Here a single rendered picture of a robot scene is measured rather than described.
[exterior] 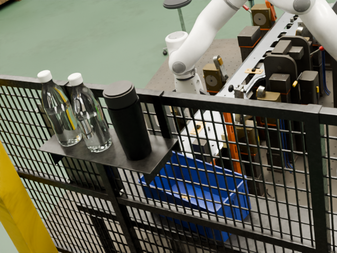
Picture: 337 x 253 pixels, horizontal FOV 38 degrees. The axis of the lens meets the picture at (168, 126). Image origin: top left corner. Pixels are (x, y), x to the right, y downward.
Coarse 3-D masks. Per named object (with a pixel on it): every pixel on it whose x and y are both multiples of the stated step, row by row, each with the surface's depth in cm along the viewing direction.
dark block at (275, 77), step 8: (272, 80) 189; (280, 80) 187; (288, 80) 189; (272, 88) 191; (280, 88) 189; (288, 88) 190; (288, 96) 192; (288, 136) 202; (288, 144) 204; (288, 160) 210; (296, 160) 210
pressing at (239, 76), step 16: (288, 16) 263; (272, 32) 251; (288, 32) 247; (256, 48) 240; (272, 48) 236; (256, 64) 227; (240, 80) 218; (256, 80) 215; (224, 96) 210; (208, 112) 202; (192, 128) 195
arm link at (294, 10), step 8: (232, 0) 159; (240, 0) 159; (272, 0) 155; (280, 0) 153; (288, 0) 151; (296, 0) 149; (304, 0) 149; (312, 0) 150; (240, 8) 163; (280, 8) 154; (288, 8) 152; (296, 8) 151; (304, 8) 150; (312, 8) 153
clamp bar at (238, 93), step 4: (240, 84) 173; (228, 88) 173; (232, 88) 173; (236, 88) 171; (240, 88) 170; (236, 92) 171; (240, 92) 171; (244, 92) 171; (236, 96) 172; (240, 96) 172; (236, 116) 178; (240, 116) 177; (236, 120) 179; (240, 120) 178
